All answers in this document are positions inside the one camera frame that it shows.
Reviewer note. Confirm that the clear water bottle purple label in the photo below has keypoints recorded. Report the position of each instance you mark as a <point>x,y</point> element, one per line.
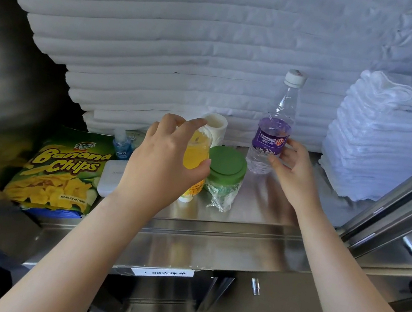
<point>273,132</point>

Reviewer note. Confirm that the person's left hand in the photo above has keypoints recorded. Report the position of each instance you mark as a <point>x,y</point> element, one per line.
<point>151,165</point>

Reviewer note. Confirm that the person's left thumb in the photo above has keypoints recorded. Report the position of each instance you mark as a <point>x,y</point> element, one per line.
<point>198,168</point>

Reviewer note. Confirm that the white cup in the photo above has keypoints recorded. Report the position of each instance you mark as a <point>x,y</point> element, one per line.
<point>216,124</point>

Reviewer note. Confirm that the white rectangular box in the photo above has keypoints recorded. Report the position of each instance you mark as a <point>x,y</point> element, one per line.
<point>111,177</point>

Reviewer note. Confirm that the stack of white folded sheets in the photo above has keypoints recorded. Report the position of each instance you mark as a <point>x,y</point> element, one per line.
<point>190,46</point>

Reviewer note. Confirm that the small blue bottle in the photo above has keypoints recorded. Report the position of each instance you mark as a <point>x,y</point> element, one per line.
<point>121,147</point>

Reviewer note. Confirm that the person's right thumb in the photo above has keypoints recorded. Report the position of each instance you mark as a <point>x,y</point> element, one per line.
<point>276,164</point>

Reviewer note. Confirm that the white paper label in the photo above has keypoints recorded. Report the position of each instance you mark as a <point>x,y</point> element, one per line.
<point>162,272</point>

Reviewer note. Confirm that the person's right hand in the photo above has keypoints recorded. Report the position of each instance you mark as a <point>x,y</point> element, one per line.
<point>297,177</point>

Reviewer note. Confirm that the stainless steel cart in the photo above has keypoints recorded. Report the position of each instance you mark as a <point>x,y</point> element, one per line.
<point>225,239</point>

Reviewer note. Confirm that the person's left middle finger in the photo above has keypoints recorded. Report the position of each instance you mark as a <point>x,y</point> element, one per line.
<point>171,121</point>

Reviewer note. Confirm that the person's right forearm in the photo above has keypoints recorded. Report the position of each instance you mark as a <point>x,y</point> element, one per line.
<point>347,289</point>

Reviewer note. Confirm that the clear jar with green lid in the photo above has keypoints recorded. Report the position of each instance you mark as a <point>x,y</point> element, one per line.
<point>227,168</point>

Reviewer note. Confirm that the person's left forearm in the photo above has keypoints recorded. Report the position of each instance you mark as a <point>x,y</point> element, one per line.
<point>79,258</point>

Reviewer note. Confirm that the green banana chips bag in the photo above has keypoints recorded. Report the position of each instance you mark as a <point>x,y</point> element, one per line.
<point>56,172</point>

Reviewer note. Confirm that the stack of white folded towels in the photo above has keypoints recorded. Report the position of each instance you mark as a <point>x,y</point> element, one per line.
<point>377,146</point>

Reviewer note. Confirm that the small metal latch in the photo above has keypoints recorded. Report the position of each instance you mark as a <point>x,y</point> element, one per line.
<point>255,286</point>

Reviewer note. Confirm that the yellow bottle with white cap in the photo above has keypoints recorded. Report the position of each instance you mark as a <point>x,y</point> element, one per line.
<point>196,151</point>

